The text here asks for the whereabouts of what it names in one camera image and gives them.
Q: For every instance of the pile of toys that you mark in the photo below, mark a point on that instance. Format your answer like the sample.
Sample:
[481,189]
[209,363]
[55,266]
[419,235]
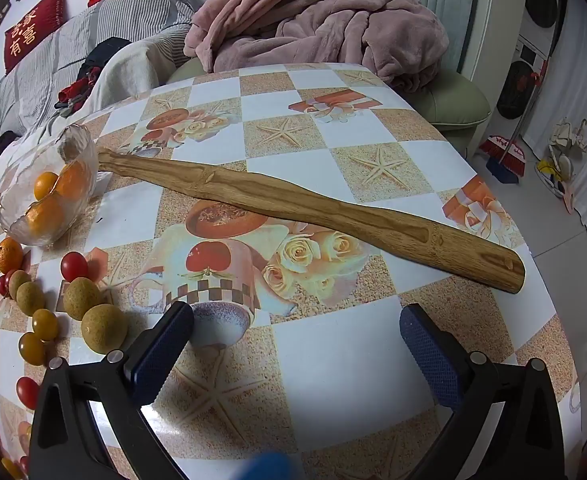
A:
[566,160]

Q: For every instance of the grey striped sofa cover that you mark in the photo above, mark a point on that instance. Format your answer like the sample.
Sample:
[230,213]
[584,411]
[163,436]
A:
[123,15]

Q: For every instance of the pink fleece blanket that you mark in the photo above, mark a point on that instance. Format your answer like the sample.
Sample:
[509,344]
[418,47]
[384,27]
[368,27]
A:
[323,20]

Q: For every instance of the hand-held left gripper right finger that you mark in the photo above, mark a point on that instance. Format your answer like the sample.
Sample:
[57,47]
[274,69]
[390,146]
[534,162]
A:
[433,360]

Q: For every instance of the red cherry tomato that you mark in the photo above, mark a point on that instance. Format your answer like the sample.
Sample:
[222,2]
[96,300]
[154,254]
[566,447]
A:
[27,392]
[2,286]
[74,266]
[11,274]
[24,464]

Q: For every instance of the orange mandarin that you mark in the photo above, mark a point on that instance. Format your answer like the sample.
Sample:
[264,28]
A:
[9,255]
[75,180]
[48,217]

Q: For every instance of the red and black garment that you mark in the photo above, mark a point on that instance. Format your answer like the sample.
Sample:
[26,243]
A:
[75,90]

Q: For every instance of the clear glass bowl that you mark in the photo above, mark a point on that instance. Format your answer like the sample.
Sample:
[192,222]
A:
[80,145]

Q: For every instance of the long bamboo stick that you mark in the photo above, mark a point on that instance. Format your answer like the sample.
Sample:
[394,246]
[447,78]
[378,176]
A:
[323,210]

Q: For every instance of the black clothing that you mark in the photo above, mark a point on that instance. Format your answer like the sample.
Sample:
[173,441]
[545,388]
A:
[103,55]

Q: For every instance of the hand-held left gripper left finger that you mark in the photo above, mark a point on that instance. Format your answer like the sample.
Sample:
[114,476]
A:
[158,360]

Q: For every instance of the printed checkered tablecloth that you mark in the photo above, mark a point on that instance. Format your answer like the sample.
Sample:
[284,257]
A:
[353,360]

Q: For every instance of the white cloth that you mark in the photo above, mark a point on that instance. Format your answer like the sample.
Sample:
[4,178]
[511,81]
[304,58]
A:
[138,60]

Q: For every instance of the red broom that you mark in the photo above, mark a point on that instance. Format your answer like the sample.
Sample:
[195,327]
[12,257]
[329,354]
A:
[503,155]

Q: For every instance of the large red cushion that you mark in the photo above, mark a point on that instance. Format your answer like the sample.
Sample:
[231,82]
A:
[33,30]

